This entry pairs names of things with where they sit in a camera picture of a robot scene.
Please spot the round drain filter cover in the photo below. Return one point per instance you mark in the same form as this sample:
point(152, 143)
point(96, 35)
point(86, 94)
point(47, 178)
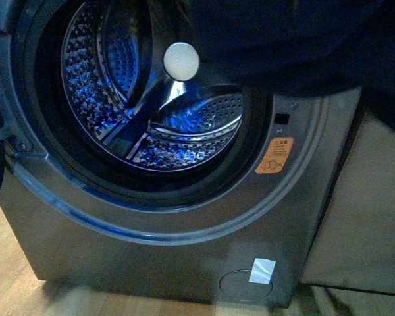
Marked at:
point(236, 285)

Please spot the black rubber door gasket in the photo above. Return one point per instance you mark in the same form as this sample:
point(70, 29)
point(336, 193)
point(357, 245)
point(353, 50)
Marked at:
point(37, 50)

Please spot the white paper label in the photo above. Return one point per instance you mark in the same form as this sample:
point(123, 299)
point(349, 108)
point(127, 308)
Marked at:
point(262, 271)

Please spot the orange warning sticker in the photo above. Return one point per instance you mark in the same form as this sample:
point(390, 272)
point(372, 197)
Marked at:
point(276, 156)

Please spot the beige cabinet beside washer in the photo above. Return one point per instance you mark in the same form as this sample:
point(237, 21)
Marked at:
point(354, 246)

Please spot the dark navy garment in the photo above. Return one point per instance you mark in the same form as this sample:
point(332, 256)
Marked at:
point(302, 48)

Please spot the round grey drum hub cap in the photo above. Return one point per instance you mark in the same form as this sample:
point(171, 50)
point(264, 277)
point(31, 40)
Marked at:
point(181, 61)

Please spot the grey front-load washing machine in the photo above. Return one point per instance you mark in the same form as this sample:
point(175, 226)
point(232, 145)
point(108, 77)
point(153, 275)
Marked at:
point(71, 234)

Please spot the steel perforated washer drum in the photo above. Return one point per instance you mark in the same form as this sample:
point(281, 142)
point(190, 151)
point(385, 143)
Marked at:
point(119, 92)

